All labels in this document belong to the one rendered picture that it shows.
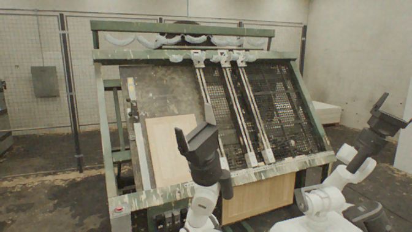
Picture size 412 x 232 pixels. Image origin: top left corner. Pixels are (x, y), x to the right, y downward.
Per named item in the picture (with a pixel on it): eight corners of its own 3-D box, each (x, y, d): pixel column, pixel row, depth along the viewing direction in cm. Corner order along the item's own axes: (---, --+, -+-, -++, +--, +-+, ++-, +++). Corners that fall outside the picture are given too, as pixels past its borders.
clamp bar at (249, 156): (246, 168, 215) (260, 162, 195) (213, 56, 254) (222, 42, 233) (255, 166, 219) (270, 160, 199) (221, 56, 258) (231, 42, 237)
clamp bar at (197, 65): (217, 174, 204) (229, 169, 184) (187, 56, 242) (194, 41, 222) (228, 172, 208) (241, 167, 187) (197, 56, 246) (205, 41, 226)
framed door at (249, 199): (221, 223, 238) (222, 225, 236) (222, 173, 225) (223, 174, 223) (290, 202, 274) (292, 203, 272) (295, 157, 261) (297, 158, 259)
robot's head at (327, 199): (341, 220, 69) (345, 193, 67) (312, 228, 66) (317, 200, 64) (324, 207, 76) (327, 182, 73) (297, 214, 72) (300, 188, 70)
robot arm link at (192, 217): (209, 186, 83) (198, 213, 96) (184, 200, 78) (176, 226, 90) (228, 212, 78) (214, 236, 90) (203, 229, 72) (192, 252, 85)
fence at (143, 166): (143, 191, 180) (144, 190, 176) (126, 80, 211) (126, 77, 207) (150, 189, 182) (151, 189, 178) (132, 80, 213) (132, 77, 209)
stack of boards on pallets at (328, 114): (260, 136, 577) (261, 113, 564) (240, 125, 673) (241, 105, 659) (339, 127, 653) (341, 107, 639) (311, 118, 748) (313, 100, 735)
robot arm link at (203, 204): (204, 167, 72) (196, 191, 81) (195, 192, 66) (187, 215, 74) (225, 175, 72) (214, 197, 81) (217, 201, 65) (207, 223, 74)
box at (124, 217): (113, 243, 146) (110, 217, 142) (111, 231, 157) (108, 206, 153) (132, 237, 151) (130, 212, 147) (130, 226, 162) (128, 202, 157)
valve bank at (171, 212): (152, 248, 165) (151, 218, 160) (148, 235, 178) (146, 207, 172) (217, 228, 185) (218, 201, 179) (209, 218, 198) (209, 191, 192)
